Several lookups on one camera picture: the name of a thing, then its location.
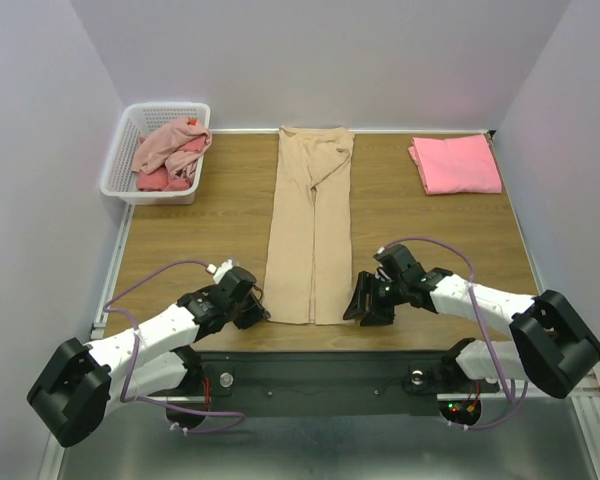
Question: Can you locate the dusty pink t shirt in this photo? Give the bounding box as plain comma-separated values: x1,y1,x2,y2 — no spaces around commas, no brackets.
131,117,214,179

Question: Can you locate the aluminium frame rail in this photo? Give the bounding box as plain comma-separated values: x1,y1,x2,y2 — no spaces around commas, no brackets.
571,370,600,397

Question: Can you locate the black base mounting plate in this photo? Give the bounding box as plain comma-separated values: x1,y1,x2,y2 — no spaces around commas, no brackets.
170,349,498,418

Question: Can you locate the beige t shirt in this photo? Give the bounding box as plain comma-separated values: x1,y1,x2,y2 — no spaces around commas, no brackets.
264,127,355,326

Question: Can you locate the folded bright pink t shirt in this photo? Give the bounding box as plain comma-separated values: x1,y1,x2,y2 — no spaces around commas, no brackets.
408,134,503,196

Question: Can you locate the white perforated plastic basket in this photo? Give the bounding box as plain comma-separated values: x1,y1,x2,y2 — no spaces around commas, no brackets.
100,102,212,205

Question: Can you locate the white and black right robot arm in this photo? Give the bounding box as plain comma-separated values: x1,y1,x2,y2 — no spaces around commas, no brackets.
343,243,600,399

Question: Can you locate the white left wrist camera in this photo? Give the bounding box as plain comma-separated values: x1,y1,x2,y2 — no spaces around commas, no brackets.
205,258,239,284

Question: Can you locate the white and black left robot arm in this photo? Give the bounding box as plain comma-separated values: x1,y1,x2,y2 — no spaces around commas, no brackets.
27,261,269,448

